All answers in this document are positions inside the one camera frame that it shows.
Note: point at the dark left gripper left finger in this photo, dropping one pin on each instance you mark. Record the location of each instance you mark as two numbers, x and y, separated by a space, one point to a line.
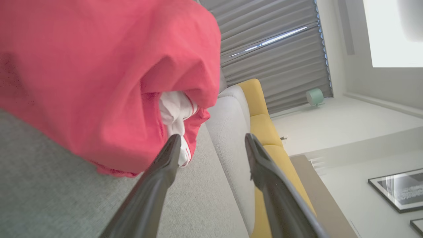
148 198

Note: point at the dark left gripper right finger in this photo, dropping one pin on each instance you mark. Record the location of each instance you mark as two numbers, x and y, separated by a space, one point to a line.
281 205

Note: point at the red white Bulls jersey shirt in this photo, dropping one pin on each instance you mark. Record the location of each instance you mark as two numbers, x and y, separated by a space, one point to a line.
82 82

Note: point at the beige wooden board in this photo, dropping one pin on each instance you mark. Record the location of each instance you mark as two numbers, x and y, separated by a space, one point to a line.
324 198

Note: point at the yellow sofa cushion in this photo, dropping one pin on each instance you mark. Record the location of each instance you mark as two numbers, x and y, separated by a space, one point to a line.
261 129

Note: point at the grey fabric sofa cushion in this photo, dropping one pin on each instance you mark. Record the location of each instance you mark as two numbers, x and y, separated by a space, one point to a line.
228 132

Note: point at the large black framed picture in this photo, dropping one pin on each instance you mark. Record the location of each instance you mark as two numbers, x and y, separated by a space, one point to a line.
400 190

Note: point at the grey pleated curtain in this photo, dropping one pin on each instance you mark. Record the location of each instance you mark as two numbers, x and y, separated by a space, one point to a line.
274 66

